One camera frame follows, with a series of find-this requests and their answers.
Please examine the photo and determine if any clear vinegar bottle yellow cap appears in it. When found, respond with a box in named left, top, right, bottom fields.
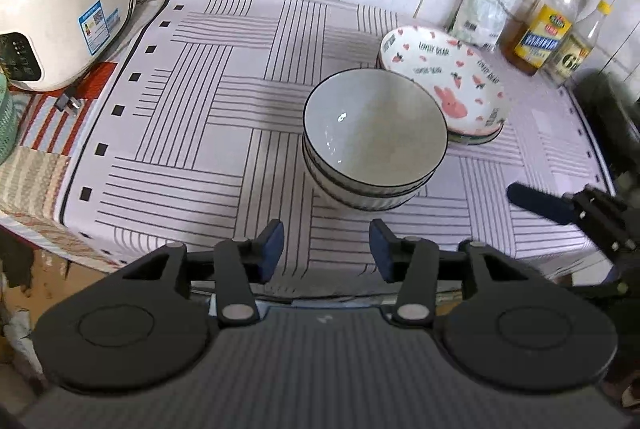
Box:
left=542, top=0, right=612, bottom=87

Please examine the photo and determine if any white bowl black rim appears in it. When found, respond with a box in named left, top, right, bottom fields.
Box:
left=303, top=68, right=448, bottom=188
left=300, top=134, right=435, bottom=197
left=300, top=149, right=422, bottom=212

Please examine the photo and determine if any striped white table mat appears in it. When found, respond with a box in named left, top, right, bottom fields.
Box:
left=58, top=0, right=610, bottom=297

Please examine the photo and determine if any yellow label oil bottle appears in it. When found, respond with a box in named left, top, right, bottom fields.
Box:
left=502, top=0, right=578, bottom=76

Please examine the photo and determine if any white plastic food bag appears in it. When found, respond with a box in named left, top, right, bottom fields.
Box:
left=449, top=0, right=516, bottom=50

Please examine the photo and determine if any blue fried egg plate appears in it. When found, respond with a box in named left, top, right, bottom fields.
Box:
left=378, top=48, right=510, bottom=141

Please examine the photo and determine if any rice cooker power plug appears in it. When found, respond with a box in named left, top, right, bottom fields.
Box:
left=54, top=92, right=82, bottom=115

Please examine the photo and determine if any pink rabbit carrot plate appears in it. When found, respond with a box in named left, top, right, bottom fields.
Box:
left=378, top=25, right=510, bottom=138

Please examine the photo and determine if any colourful striped cloth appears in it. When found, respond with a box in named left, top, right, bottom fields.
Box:
left=1, top=0, right=163, bottom=273

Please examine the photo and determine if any green plastic basket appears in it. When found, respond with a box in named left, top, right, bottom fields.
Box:
left=0, top=73, right=18, bottom=164

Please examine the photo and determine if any black wok pan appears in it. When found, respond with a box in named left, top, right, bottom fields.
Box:
left=573, top=71, right=639, bottom=203

